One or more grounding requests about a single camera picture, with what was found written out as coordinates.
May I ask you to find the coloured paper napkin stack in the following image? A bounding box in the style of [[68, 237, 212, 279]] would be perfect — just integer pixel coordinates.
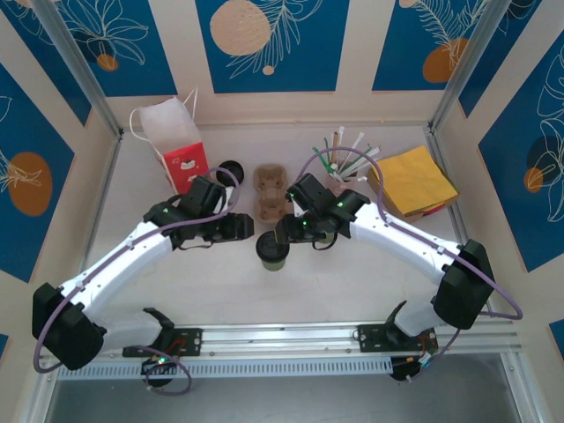
[[404, 196, 459, 218]]

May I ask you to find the yellow paper napkin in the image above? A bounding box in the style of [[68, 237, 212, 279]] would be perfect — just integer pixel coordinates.
[[372, 145, 459, 212]]

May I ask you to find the black plastic cup lid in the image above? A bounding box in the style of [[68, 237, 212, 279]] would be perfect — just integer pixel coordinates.
[[219, 160, 245, 182], [256, 232, 292, 261]]

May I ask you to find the white slotted cable duct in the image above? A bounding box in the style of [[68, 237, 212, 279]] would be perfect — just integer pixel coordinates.
[[56, 356, 394, 381]]

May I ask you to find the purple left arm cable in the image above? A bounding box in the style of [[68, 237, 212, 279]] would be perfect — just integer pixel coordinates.
[[33, 166, 242, 397]]

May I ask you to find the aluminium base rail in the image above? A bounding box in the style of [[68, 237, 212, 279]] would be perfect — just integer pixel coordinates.
[[37, 317, 524, 363]]

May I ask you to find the small circuit board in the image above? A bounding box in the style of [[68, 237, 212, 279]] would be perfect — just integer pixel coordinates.
[[390, 355, 435, 383], [139, 354, 181, 376]]

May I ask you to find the brown pulp cup carrier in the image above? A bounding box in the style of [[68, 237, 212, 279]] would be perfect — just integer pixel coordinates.
[[252, 163, 290, 225]]

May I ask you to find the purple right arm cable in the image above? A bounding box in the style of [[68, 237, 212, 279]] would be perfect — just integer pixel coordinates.
[[298, 147, 524, 383]]

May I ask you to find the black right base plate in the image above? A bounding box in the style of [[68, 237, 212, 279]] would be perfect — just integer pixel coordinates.
[[354, 323, 438, 354]]

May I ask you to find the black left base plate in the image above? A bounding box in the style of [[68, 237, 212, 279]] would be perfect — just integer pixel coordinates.
[[122, 327, 204, 359]]

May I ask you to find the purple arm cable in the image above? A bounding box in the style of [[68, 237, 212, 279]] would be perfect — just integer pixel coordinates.
[[298, 147, 524, 383], [33, 166, 242, 397]]

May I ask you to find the aluminium frame post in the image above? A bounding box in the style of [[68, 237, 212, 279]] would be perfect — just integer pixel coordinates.
[[31, 0, 123, 138], [427, 0, 506, 133]]

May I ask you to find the red printed paper bag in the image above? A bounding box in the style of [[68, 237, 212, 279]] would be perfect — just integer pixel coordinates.
[[130, 87, 211, 195]]

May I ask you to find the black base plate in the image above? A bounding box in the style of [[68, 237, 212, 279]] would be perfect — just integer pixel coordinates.
[[354, 323, 438, 354], [122, 327, 204, 359]]

